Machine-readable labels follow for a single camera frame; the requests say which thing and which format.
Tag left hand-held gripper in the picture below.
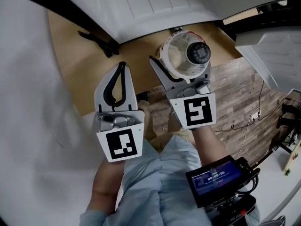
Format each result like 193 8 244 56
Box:
93 61 145 162

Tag person's right forearm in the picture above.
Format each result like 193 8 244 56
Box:
191 125 228 167

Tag white power strip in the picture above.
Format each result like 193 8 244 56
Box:
249 108 263 122

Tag black mini fridge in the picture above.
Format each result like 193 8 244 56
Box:
35 0 301 97

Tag light wooden table white legs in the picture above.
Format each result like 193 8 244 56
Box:
48 9 243 117

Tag person's left forearm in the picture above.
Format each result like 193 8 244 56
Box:
92 158 126 219

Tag curly black floor cable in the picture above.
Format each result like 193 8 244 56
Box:
214 95 290 133

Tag person's light blue shirt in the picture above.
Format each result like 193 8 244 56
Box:
79 134 261 226

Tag black bag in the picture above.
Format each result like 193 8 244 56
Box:
277 102 301 137

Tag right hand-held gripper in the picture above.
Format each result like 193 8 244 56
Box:
149 55 217 130

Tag white desk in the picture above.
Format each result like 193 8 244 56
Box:
258 140 301 226

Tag white floor cable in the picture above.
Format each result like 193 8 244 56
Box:
236 120 251 159

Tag black monitor with blue screen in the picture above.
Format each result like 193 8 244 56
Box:
185 155 261 209

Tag person's beige trousers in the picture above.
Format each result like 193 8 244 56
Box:
138 100 196 151

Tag clear drink bottle black cap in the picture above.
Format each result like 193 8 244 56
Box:
156 29 211 84

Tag black power cable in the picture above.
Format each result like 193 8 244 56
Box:
77 29 121 59

